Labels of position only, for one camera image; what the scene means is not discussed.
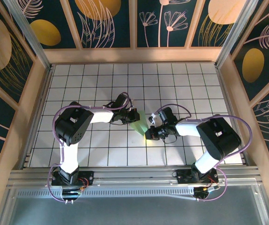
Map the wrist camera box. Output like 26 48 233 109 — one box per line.
114 92 135 111
149 107 179 125

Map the white grid mat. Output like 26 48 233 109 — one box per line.
28 63 246 167

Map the aluminium extrusion rail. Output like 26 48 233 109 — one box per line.
8 165 261 188

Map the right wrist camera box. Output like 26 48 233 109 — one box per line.
149 107 179 125

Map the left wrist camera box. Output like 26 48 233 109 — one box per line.
114 92 135 111

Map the grey slotted cable duct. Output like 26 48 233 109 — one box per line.
16 187 196 199

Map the small black electronics module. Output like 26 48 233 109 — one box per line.
61 185 89 203
192 185 221 200

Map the aluminium corner post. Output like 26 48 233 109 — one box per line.
215 0 260 69
2 0 53 71

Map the white flat cable strip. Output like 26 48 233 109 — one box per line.
164 192 200 202

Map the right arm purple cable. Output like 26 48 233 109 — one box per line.
154 104 253 203

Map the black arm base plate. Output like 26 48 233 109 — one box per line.
51 170 95 187
176 169 219 185

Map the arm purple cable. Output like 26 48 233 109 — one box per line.
45 91 134 204
154 104 253 203

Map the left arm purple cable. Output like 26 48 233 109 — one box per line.
45 91 134 204

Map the grey metal panel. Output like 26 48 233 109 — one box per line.
6 184 269 225

